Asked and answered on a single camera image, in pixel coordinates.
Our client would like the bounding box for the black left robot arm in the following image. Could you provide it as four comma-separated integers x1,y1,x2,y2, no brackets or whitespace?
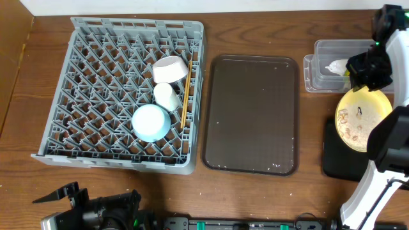
33,182,162,230

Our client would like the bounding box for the white paper napkin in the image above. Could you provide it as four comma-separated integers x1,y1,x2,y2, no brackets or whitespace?
325,59,349,76

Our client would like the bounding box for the clear plastic waste bin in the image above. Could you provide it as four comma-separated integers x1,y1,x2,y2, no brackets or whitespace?
304,40,374,93

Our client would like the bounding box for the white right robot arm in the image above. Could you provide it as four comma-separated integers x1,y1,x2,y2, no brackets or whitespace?
330,4,408,229

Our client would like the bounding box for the pale pink bowl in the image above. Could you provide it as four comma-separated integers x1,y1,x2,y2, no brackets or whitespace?
153,56,189,84

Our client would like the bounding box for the black waste bin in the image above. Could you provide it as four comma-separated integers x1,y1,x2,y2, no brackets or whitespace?
321,118,409,190

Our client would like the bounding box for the dark brown serving tray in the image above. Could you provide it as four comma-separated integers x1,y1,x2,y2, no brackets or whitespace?
201,54,300,176

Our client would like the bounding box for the wooden chopstick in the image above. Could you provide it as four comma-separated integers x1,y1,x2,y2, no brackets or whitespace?
185,60,193,124
180,75,190,129

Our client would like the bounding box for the grey dishwasher rack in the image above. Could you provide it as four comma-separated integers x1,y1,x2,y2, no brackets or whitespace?
33,17,206,174

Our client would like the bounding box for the white paper cup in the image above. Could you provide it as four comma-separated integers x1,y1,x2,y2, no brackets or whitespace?
153,82,180,112

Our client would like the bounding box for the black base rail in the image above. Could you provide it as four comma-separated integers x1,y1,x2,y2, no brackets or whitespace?
162,217,337,230

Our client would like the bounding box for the yellow plate with scraps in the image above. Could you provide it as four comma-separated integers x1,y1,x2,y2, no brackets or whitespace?
335,86,392,153

